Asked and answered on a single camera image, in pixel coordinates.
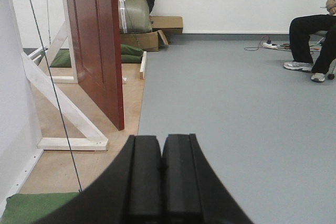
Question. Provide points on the upper green sandbag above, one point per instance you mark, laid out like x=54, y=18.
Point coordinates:
x=131, y=50

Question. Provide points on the white diagonal brace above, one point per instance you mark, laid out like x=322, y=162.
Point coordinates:
x=60, y=103
x=43, y=56

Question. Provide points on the plywood floor platform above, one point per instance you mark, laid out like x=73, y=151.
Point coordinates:
x=63, y=171

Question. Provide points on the white wooden edge strip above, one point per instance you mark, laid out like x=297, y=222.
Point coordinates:
x=143, y=66

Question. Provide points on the far left green sandbag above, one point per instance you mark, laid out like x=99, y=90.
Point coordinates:
x=62, y=59

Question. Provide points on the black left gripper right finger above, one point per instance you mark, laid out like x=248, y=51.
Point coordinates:
x=192, y=191

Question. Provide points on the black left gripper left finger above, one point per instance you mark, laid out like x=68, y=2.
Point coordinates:
x=128, y=191

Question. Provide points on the large olive woven sack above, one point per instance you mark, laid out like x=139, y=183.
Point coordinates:
x=134, y=17

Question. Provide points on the near green sandbag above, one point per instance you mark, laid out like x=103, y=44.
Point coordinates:
x=27, y=208

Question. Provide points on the grey sneaker nearer wall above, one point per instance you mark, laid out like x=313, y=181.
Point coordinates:
x=298, y=66

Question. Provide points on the green sandbag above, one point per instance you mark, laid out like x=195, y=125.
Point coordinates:
x=131, y=59
x=131, y=50
x=62, y=59
x=27, y=208

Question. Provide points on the reddish brown wooden door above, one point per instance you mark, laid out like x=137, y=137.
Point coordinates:
x=94, y=26

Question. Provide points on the white power strip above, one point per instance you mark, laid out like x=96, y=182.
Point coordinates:
x=268, y=44

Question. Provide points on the far white diagonal brace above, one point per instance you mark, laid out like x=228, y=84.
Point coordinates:
x=43, y=56

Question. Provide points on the near white diagonal brace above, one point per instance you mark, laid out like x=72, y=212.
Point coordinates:
x=60, y=103

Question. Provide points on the white wooden door frame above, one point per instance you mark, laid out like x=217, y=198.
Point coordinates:
x=19, y=124

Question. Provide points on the closed cardboard box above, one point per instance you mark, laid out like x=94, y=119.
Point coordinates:
x=169, y=24

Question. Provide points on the lower green sandbag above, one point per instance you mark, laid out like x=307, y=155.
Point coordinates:
x=131, y=59

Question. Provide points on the grey sneaker nearer camera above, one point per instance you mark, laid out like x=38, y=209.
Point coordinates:
x=318, y=77

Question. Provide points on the open flat cardboard box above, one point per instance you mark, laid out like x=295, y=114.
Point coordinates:
x=146, y=41

